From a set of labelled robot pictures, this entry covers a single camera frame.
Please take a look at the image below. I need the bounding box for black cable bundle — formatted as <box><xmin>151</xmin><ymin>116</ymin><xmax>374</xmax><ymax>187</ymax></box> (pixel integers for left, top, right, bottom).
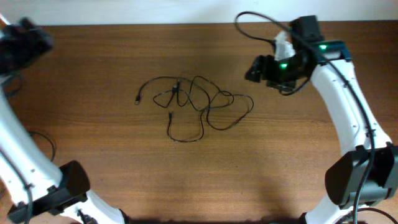
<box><xmin>134</xmin><ymin>75</ymin><xmax>254</xmax><ymax>143</ymax></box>

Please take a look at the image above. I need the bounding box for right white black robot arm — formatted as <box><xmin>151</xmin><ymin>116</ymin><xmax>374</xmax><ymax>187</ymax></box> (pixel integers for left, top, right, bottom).
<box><xmin>245</xmin><ymin>16</ymin><xmax>397</xmax><ymax>224</ymax></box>

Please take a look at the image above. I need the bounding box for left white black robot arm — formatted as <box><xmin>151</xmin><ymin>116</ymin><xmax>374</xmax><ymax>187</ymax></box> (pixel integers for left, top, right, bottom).
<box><xmin>1</xmin><ymin>17</ymin><xmax>129</xmax><ymax>223</ymax></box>

